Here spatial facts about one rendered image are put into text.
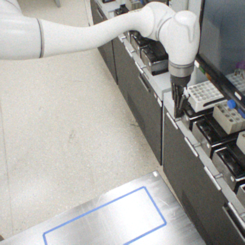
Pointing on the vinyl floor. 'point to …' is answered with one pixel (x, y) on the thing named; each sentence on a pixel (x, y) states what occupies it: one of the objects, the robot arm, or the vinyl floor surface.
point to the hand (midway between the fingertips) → (178, 110)
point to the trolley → (118, 219)
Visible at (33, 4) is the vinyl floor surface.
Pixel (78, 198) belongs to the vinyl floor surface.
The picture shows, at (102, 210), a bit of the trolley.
